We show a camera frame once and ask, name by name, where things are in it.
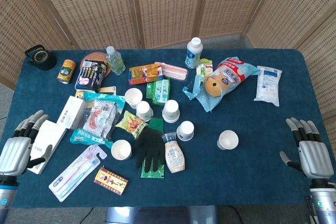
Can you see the red yellow small box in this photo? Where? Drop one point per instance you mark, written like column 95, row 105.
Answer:
column 110, row 180

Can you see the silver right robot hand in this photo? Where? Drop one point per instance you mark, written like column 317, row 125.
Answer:
column 315, row 158

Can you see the clear shrimp snack bag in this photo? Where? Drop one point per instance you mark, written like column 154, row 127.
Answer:
column 98, row 119

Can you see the toothbrush blister pack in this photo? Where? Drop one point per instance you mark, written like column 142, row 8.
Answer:
column 76, row 172

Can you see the white milk bottle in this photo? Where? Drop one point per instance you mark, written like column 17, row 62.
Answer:
column 192, row 56

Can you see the round woven coaster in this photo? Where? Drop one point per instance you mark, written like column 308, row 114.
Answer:
column 95, row 56

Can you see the blue felt table cover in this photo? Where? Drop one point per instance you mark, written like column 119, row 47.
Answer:
column 236, row 176

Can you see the orange cardboard box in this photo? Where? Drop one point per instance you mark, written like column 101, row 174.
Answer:
column 144, row 74

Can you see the pink plastic case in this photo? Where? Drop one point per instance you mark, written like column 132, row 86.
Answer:
column 174, row 72

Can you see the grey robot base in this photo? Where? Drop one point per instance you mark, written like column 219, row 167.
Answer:
column 157, row 216

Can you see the blue bread bag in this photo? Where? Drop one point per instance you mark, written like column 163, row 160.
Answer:
column 228, row 77

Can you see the green glove package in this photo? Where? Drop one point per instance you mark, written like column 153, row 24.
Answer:
column 156, row 123

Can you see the white cotton pad pack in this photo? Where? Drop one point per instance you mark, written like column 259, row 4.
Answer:
column 267, row 85

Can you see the large flat white box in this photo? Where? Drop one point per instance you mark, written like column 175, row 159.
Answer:
column 51, row 132

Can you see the yellow drink can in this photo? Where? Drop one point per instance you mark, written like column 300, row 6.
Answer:
column 66, row 72

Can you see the beige sauce squeeze bottle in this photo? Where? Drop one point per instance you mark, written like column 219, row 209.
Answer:
column 174, row 158

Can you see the yellow card with black comb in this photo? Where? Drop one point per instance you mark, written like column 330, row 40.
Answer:
column 107, row 90

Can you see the white paper cup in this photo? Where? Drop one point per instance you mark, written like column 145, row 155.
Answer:
column 133, row 98
column 170, row 110
column 228, row 140
column 185, row 129
column 121, row 149
column 144, row 110

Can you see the teal snack bag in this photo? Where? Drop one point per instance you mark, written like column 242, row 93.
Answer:
column 81, row 136

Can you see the black printed packet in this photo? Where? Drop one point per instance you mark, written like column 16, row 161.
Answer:
column 90, row 75

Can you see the yellow green snack packet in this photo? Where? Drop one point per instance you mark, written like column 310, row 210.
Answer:
column 131, row 124

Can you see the black work glove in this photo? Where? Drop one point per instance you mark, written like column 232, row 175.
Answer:
column 151, row 145

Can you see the green white small pack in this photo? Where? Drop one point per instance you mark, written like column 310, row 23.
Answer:
column 204, row 68

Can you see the clear bottle green liquid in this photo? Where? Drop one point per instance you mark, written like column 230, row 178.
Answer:
column 115, row 61

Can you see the green wipes packet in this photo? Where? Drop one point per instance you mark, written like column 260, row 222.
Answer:
column 157, row 91

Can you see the small white carton box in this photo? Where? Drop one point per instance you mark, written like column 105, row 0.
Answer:
column 71, row 112

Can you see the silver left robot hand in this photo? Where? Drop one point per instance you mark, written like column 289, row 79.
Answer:
column 13, row 153

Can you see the woven bamboo folding screen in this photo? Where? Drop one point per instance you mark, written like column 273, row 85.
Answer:
column 168, row 6

